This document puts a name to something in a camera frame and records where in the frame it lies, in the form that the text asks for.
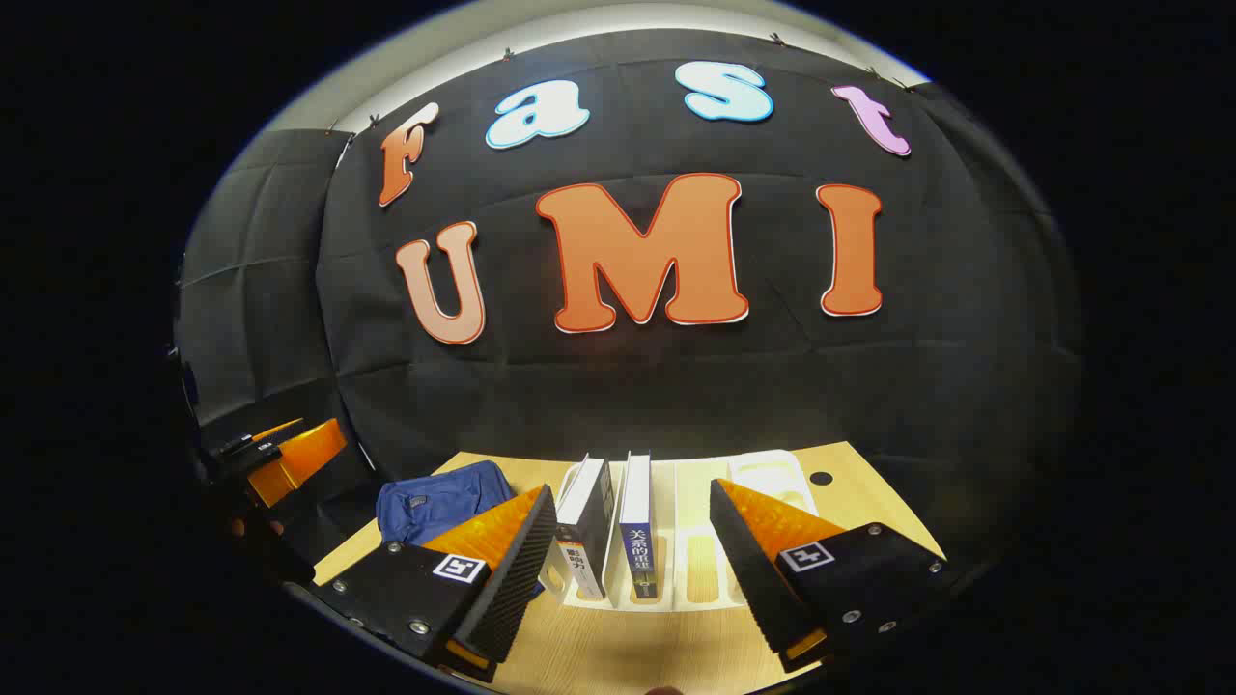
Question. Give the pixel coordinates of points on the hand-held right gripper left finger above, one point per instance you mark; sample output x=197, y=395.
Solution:
x=502, y=589

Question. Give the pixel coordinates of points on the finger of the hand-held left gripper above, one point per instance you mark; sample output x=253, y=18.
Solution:
x=253, y=444
x=299, y=463

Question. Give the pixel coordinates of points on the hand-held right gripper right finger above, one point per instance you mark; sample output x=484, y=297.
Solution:
x=748, y=569

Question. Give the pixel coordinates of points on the white bookshelf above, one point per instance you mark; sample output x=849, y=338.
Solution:
x=690, y=521

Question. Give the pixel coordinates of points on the grey and white book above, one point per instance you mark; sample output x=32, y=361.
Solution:
x=584, y=526

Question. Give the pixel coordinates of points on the blue schoolbag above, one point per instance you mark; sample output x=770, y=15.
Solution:
x=435, y=502

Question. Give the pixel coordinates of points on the dark blue book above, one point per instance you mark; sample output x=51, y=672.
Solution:
x=637, y=560

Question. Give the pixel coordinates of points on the black backdrop cloth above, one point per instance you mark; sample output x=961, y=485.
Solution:
x=676, y=386

